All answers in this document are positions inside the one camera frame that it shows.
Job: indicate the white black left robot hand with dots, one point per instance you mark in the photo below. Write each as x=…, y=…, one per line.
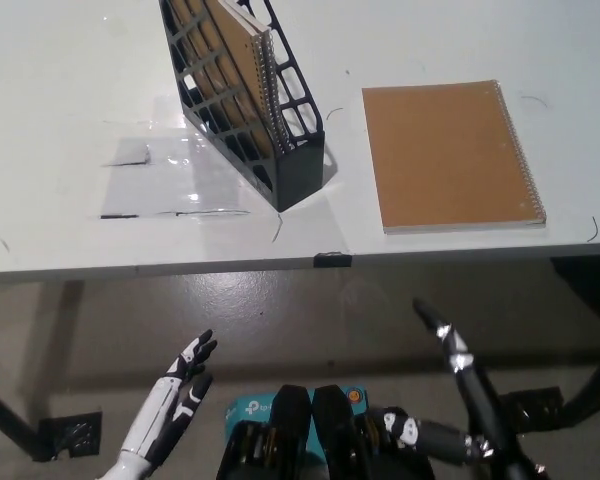
x=172, y=395

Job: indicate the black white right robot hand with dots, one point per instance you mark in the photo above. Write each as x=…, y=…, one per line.
x=472, y=390

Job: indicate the brown spiral notebook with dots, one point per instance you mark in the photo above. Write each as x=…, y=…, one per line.
x=240, y=60
x=445, y=155

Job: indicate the black lattice book holder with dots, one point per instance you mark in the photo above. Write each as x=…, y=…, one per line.
x=300, y=175

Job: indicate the black floor tape patch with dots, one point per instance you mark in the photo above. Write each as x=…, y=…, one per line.
x=535, y=410
x=72, y=435

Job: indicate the teal router box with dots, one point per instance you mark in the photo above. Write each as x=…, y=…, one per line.
x=247, y=407

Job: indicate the black robot body blocks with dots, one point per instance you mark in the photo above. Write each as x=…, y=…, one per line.
x=290, y=425

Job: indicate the black table leg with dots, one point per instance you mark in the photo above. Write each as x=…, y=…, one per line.
x=595, y=395
x=5, y=415

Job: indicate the black table edge clip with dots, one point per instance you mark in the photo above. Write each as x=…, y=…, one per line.
x=332, y=259

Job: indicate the clear plastic film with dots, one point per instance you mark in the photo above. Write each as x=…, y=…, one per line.
x=180, y=175

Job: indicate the grey paper patch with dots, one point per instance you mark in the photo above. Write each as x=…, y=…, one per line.
x=127, y=152

